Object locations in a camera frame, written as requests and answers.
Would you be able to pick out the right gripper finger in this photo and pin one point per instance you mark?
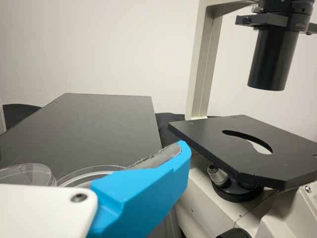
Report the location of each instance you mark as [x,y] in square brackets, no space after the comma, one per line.
[138,188]

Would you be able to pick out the petri dish lid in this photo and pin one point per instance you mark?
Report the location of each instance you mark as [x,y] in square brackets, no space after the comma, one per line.
[27,173]

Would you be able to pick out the cream microscope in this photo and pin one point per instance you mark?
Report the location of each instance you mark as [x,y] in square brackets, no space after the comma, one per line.
[247,153]

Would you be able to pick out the petri dish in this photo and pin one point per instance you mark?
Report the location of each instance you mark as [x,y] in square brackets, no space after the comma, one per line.
[81,176]

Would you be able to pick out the black platform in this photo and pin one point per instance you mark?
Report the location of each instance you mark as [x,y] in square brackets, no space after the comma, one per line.
[81,134]

